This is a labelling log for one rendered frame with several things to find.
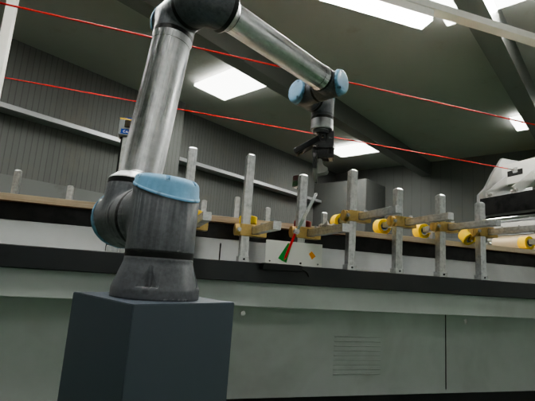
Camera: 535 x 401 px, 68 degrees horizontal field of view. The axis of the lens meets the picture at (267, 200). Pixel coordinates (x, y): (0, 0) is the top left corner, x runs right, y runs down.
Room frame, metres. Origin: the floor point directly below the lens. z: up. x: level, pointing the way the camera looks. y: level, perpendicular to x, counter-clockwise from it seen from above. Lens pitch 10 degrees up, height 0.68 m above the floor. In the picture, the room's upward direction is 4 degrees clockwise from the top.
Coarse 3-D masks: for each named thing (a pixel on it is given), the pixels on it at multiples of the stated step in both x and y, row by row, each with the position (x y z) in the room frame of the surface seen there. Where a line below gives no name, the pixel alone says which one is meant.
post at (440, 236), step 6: (438, 198) 1.96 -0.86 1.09; (444, 198) 1.96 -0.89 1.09; (438, 204) 1.96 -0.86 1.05; (444, 204) 1.96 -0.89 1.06; (438, 210) 1.96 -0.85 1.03; (444, 210) 1.96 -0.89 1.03; (438, 234) 1.96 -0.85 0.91; (444, 234) 1.96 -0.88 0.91; (438, 240) 1.96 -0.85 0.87; (444, 240) 1.96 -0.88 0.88; (438, 246) 1.96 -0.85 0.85; (444, 246) 1.96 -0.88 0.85; (438, 252) 1.96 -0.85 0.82; (444, 252) 1.96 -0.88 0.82; (438, 258) 1.96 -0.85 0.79; (444, 258) 1.96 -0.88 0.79; (438, 264) 1.96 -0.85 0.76; (444, 264) 1.96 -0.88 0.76; (438, 270) 1.96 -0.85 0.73; (444, 270) 1.96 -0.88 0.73
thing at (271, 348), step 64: (256, 256) 1.90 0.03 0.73; (384, 256) 2.11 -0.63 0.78; (448, 256) 2.23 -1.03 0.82; (512, 256) 2.36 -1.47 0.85; (0, 320) 1.61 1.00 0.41; (64, 320) 1.67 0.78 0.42; (256, 320) 1.91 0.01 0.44; (320, 320) 2.00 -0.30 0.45; (384, 320) 2.11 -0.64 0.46; (448, 320) 2.23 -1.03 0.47; (512, 320) 2.36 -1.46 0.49; (0, 384) 1.62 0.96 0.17; (256, 384) 1.92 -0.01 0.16; (320, 384) 2.01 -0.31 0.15; (384, 384) 2.11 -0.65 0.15; (448, 384) 2.23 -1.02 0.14; (512, 384) 2.35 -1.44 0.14
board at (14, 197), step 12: (0, 192) 1.54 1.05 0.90; (48, 204) 1.62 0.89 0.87; (60, 204) 1.61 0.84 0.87; (72, 204) 1.62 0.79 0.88; (84, 204) 1.63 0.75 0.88; (216, 216) 1.79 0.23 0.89; (228, 216) 1.81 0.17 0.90; (288, 228) 1.90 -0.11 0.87; (408, 240) 2.09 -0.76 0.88; (420, 240) 2.12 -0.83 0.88; (432, 240) 2.14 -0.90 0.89; (516, 252) 2.31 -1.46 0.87; (528, 252) 2.34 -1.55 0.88
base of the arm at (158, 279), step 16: (128, 256) 0.85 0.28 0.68; (144, 256) 0.83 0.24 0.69; (160, 256) 0.83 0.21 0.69; (176, 256) 0.85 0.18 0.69; (192, 256) 0.90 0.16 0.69; (128, 272) 0.83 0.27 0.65; (144, 272) 0.82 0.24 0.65; (160, 272) 0.83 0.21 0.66; (176, 272) 0.84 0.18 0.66; (192, 272) 0.89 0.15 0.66; (112, 288) 0.84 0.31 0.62; (128, 288) 0.81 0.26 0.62; (144, 288) 0.81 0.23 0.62; (160, 288) 0.82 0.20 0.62; (176, 288) 0.83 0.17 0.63; (192, 288) 0.87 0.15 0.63
